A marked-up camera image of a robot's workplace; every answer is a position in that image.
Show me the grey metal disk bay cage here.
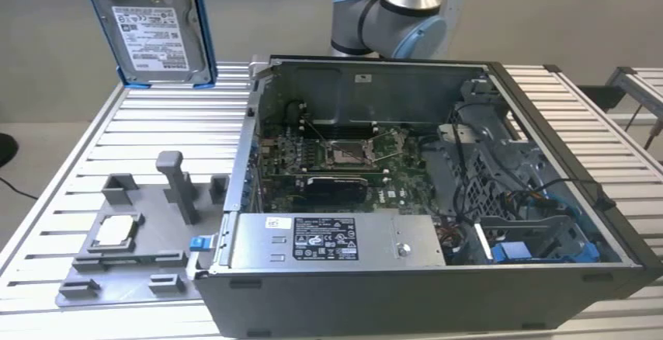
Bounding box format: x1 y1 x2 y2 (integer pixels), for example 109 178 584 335
422 99 606 266

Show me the hard disk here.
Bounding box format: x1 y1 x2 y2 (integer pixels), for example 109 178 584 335
71 0 219 92

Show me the black graphics card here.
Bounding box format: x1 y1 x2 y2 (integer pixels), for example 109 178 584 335
263 172 370 203

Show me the metal socket cover frame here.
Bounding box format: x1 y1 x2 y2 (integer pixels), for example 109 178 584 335
370 128 414 162

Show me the red black wire bundle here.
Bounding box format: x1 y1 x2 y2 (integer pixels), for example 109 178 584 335
438 225 471 250

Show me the black cable with clip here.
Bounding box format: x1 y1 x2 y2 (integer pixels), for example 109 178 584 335
518 176 618 211

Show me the dark grey PC case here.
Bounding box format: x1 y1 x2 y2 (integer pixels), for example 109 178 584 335
193 54 663 339

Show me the black round object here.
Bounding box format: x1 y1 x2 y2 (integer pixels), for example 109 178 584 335
0 133 20 167

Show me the green motherboard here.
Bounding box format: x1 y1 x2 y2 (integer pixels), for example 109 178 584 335
256 120 442 219

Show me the silver CPU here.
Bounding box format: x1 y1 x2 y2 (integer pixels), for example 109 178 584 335
92 215 139 246

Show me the thin black floor cable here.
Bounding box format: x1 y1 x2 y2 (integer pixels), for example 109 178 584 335
0 176 39 200

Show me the CPU socket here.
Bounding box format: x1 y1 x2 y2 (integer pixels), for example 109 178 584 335
323 140 378 170

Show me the silver power supply unit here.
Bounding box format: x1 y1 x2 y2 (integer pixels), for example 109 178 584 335
227 212 447 270

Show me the blue disk carrier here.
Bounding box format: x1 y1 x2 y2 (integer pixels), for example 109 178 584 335
490 234 603 265

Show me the blue case latch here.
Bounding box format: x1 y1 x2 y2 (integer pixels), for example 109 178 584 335
189 234 215 254

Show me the black internal cable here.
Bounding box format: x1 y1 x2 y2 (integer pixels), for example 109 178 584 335
448 101 480 227

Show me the blue data wire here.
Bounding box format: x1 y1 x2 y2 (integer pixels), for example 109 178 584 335
546 190 579 219

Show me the thin metal locking lever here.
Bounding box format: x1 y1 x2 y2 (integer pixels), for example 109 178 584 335
299 116 332 145

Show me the green RAM stick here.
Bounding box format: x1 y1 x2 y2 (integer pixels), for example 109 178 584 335
97 256 160 268

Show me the yellow black power wire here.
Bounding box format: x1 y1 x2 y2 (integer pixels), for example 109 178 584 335
504 188 554 211

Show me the grey parts rack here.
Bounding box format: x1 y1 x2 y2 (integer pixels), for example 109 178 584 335
53 150 232 310

